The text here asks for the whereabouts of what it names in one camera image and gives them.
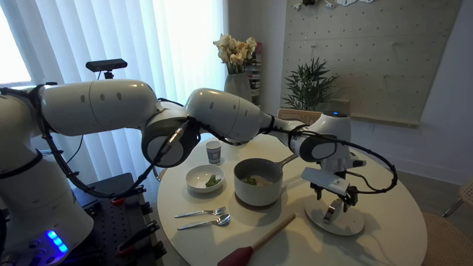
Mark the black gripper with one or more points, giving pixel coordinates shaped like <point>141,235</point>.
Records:
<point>348,192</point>

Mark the white round pot lid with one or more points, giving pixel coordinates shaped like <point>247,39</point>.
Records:
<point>320,223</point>

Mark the wooden spatula red head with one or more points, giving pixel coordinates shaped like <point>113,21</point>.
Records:
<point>274,231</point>

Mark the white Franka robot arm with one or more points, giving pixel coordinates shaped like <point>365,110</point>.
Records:
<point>98,105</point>

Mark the round cork trivet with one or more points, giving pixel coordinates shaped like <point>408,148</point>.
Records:
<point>259,207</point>

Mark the rice and greens filling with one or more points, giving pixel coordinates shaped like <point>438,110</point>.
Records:
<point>259,181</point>

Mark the wooden pegboard shelf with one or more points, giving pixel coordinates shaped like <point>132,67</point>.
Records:
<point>385,120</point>

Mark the wicker back chair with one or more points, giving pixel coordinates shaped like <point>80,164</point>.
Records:
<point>300,116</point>

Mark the green potted plant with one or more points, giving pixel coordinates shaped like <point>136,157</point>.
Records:
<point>308,83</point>

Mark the green broccoli piece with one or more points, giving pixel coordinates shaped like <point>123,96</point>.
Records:
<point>213,181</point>

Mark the blue white paper cup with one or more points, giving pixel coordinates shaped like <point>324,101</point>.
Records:
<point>213,154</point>

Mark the silver spoon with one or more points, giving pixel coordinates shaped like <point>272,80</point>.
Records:
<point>204,223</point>

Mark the silver fork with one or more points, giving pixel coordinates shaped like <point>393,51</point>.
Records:
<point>200,213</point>

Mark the white ceramic bowl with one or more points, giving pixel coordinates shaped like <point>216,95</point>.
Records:
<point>200,178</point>

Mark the narrow shelf with items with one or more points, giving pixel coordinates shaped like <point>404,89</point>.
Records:
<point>256,74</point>

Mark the cream flower bouquet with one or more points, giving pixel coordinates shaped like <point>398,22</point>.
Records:
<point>237,52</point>

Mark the black clamp orange grip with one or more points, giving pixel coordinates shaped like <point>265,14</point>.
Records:
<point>129,197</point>
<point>138,237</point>

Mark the black perforated robot cart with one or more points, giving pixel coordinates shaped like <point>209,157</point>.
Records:
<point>116,216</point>

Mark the white sheer curtain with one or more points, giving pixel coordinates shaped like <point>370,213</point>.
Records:
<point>163,45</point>

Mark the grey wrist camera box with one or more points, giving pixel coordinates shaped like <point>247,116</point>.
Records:
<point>325,181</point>

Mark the beige wall pegboard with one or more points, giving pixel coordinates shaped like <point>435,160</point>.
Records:
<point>370,59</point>

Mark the black external camera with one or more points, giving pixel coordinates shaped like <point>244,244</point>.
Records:
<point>105,65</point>

